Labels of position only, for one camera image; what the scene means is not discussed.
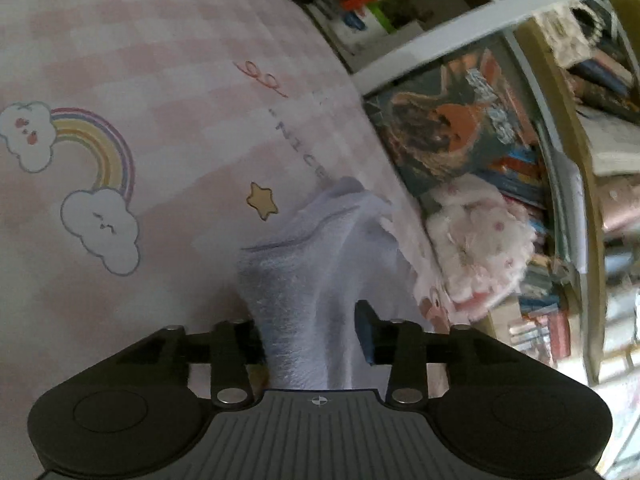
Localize white metal shelf frame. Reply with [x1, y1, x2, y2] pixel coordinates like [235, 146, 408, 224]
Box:
[349, 0, 640, 386]

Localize pink white plush bunny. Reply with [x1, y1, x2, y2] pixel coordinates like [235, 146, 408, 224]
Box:
[425, 174, 536, 321]

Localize lilac and beige sweater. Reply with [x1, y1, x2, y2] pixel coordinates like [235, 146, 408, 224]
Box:
[238, 177, 440, 392]

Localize white green pen cup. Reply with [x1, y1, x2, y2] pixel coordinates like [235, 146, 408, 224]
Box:
[330, 0, 416, 54]

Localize Harry Potter book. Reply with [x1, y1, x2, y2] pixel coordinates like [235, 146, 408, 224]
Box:
[363, 39, 537, 197]

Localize row of standing books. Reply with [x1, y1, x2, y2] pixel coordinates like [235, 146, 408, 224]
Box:
[487, 146, 579, 367]

